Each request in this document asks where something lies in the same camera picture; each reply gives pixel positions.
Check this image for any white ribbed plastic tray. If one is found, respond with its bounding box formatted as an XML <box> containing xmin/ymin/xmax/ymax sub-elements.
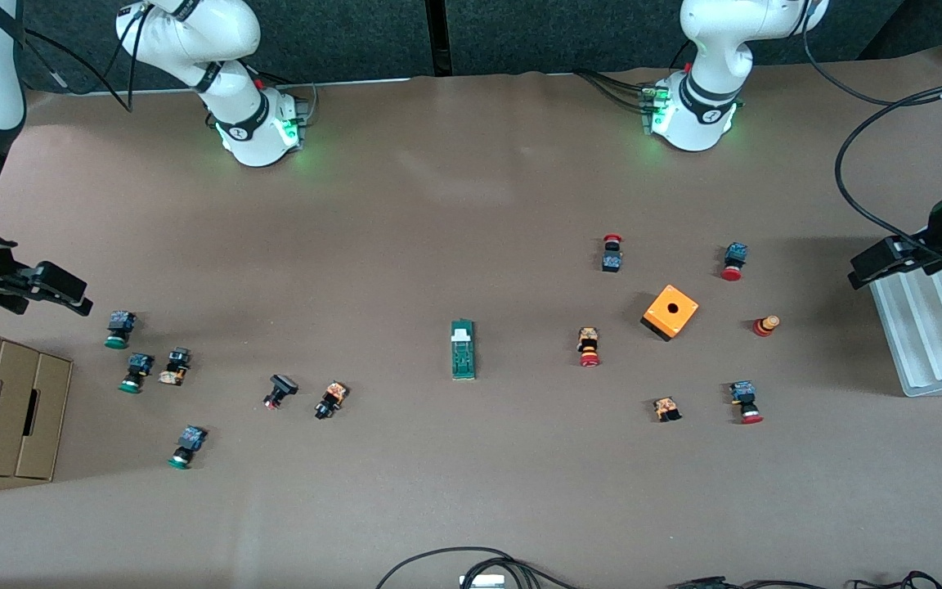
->
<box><xmin>869</xmin><ymin>260</ymin><xmax>942</xmax><ymax>398</ymax></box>

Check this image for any brown cardboard divider box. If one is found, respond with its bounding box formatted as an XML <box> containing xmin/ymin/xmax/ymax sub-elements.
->
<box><xmin>0</xmin><ymin>327</ymin><xmax>74</xmax><ymax>482</ymax></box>

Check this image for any red mushroom button blue block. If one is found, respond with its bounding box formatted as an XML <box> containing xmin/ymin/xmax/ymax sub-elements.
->
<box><xmin>720</xmin><ymin>242</ymin><xmax>749</xmax><ymax>282</ymax></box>
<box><xmin>729</xmin><ymin>380</ymin><xmax>765</xmax><ymax>425</ymax></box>

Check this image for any green mushroom pushbutton switch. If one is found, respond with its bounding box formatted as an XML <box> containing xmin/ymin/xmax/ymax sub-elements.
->
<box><xmin>105</xmin><ymin>310</ymin><xmax>137</xmax><ymax>350</ymax></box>
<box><xmin>119</xmin><ymin>353</ymin><xmax>155</xmax><ymax>394</ymax></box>
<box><xmin>168</xmin><ymin>425</ymin><xmax>209</xmax><ymax>470</ymax></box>

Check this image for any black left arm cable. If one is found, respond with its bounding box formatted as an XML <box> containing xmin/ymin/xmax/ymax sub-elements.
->
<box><xmin>802</xmin><ymin>25</ymin><xmax>942</xmax><ymax>254</ymax></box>

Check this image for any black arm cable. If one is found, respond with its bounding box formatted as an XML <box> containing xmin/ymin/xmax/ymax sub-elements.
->
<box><xmin>21</xmin><ymin>0</ymin><xmax>153</xmax><ymax>113</ymax></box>
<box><xmin>802</xmin><ymin>25</ymin><xmax>942</xmax><ymax>254</ymax></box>

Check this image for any black knob selector switch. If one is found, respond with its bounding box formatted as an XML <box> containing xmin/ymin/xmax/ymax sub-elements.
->
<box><xmin>158</xmin><ymin>347</ymin><xmax>192</xmax><ymax>386</ymax></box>
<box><xmin>314</xmin><ymin>380</ymin><xmax>349</xmax><ymax>421</ymax></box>

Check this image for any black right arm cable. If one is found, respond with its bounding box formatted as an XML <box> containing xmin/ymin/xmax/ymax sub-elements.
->
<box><xmin>21</xmin><ymin>0</ymin><xmax>153</xmax><ymax>113</ymax></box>

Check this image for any orange button enclosure box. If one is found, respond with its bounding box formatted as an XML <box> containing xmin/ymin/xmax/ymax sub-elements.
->
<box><xmin>641</xmin><ymin>284</ymin><xmax>700</xmax><ymax>343</ymax></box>

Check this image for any black square pushbutton switch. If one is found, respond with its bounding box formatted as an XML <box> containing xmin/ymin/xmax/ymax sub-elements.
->
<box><xmin>263</xmin><ymin>374</ymin><xmax>300</xmax><ymax>411</ymax></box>

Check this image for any black base cable bundle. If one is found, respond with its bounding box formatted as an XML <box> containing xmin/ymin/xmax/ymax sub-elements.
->
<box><xmin>262</xmin><ymin>72</ymin><xmax>318</xmax><ymax>124</ymax></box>
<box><xmin>577</xmin><ymin>68</ymin><xmax>660</xmax><ymax>115</ymax></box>

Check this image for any thin black cable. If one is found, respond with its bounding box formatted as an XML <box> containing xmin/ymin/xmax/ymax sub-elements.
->
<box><xmin>851</xmin><ymin>570</ymin><xmax>942</xmax><ymax>589</ymax></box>

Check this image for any black cable with plug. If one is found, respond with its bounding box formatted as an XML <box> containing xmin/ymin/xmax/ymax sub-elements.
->
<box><xmin>667</xmin><ymin>575</ymin><xmax>848</xmax><ymax>589</ymax></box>

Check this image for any black divider post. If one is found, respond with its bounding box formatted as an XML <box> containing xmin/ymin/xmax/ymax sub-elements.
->
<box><xmin>426</xmin><ymin>0</ymin><xmax>453</xmax><ymax>79</ymax></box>

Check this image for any black looped cable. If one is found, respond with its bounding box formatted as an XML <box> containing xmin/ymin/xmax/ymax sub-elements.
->
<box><xmin>375</xmin><ymin>546</ymin><xmax>582</xmax><ymax>589</ymax></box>

